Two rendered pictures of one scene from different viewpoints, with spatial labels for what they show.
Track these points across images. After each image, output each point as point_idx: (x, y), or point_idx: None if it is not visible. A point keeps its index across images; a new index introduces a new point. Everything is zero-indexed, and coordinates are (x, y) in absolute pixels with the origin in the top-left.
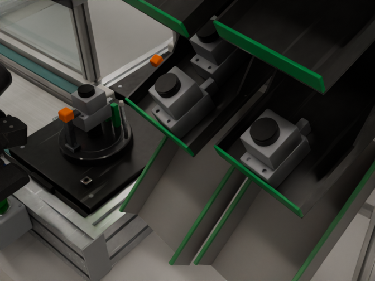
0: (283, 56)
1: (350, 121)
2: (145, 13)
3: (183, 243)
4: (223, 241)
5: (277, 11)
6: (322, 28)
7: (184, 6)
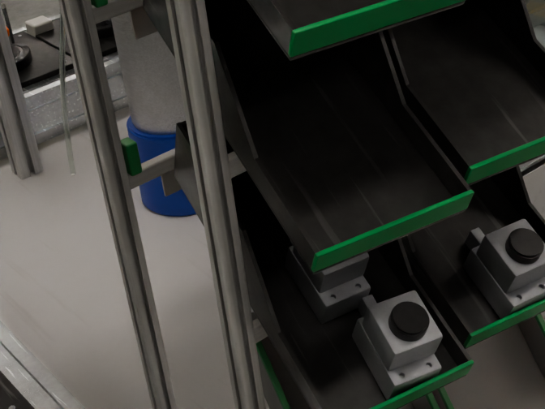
0: None
1: (476, 202)
2: (382, 244)
3: None
4: None
5: (460, 125)
6: (508, 101)
7: (405, 196)
